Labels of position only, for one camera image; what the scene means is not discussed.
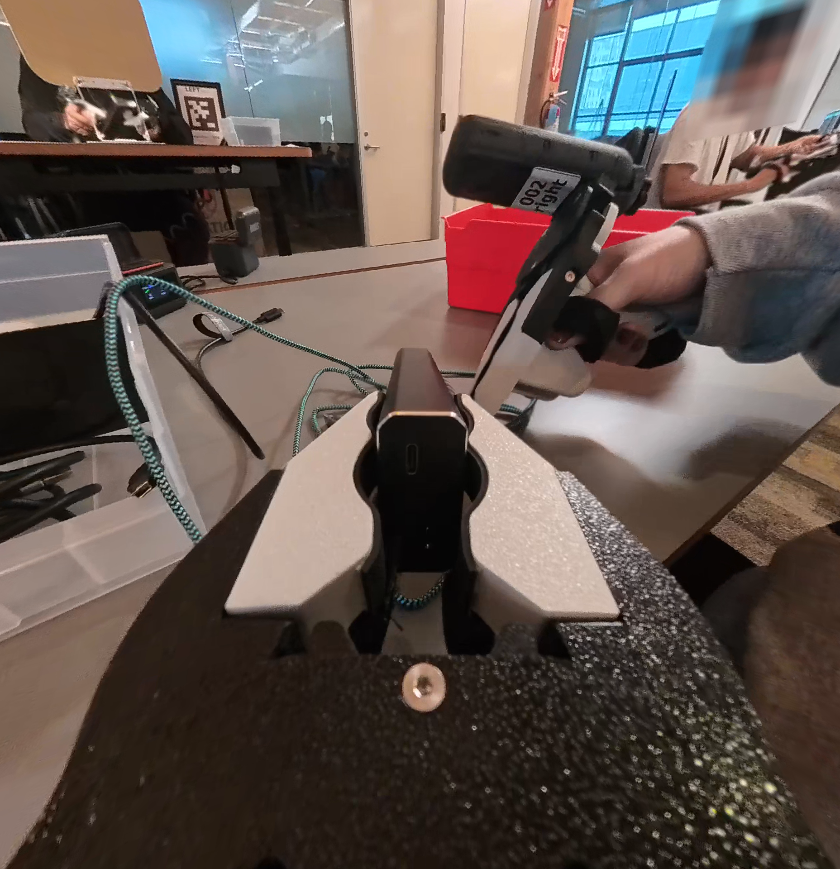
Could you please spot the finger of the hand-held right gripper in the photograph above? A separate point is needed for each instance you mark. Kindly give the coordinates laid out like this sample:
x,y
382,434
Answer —
x,y
549,377
505,339

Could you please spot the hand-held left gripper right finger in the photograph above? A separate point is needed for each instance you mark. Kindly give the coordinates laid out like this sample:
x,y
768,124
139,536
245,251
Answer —
x,y
542,536

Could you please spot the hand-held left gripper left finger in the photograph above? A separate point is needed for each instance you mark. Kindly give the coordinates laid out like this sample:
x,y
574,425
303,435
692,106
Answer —
x,y
304,529

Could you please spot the black usb hub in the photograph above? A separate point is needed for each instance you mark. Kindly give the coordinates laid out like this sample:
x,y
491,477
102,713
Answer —
x,y
423,475

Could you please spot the person's right forearm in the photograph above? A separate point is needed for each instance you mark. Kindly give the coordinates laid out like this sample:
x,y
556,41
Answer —
x,y
780,271

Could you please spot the person's right hand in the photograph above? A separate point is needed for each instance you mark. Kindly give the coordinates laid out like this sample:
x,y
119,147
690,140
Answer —
x,y
644,271

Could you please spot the red fire extinguisher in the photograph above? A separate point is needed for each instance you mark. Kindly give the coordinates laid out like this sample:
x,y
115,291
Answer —
x,y
551,114

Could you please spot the red plastic bin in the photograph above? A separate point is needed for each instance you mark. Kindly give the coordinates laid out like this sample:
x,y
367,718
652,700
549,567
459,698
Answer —
x,y
481,258

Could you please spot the white door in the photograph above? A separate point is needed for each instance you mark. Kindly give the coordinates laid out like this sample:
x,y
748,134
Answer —
x,y
393,122
491,68

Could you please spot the wooden pillar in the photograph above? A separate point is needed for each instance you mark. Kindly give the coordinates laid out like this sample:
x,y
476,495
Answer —
x,y
549,61

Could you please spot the dark jacket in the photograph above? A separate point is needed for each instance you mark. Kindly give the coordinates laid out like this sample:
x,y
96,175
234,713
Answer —
x,y
634,146

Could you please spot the clear plastic storage box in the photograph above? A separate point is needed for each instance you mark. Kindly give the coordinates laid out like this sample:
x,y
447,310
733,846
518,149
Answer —
x,y
87,543

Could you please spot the small clear plastic boxes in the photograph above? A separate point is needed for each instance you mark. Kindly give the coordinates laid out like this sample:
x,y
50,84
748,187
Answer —
x,y
254,130

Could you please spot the black charger box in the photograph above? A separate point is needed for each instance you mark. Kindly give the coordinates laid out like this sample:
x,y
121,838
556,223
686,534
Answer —
x,y
152,288

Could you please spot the grey power adapter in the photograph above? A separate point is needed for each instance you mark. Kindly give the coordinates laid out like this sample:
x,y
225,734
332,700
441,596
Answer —
x,y
235,244

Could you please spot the black case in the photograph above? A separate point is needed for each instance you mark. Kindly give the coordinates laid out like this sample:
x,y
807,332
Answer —
x,y
46,380

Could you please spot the black framed marker sign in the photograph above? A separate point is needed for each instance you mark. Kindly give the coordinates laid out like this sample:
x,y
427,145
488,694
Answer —
x,y
197,112

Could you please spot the wood-edged desk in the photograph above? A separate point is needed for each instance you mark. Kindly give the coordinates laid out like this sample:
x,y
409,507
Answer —
x,y
189,151

